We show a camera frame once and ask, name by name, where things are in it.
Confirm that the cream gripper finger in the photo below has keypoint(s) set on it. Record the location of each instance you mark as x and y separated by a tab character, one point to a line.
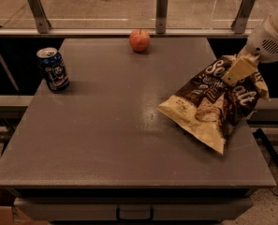
242	68

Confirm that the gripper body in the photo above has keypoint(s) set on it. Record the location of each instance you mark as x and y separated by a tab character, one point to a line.
264	43

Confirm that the brown sea salt chip bag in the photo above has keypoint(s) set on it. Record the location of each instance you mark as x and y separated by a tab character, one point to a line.
210	109

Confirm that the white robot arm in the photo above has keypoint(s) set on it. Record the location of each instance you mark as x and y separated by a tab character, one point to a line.
261	47

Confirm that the red apple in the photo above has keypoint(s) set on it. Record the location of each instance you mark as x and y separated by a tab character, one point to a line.
139	40

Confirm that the clear acrylic barrier panel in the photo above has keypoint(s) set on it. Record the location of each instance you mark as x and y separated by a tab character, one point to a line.
187	14

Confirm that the blue soda can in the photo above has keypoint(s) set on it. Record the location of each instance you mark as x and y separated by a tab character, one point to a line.
53	69

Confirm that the cardboard box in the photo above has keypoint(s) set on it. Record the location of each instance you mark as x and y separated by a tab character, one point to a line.
10	215

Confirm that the right metal bracket post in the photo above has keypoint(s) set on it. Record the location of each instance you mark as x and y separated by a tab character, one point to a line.
239	24

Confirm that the metal bracket post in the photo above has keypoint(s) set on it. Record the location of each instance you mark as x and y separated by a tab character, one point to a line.
239	24
161	16
42	23

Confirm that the middle metal bracket post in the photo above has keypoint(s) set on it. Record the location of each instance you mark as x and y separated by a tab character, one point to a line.
161	16

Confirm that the left metal bracket post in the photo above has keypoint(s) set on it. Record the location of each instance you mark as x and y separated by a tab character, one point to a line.
42	23

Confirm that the grey drawer with black handle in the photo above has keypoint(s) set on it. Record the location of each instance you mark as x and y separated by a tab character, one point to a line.
193	209

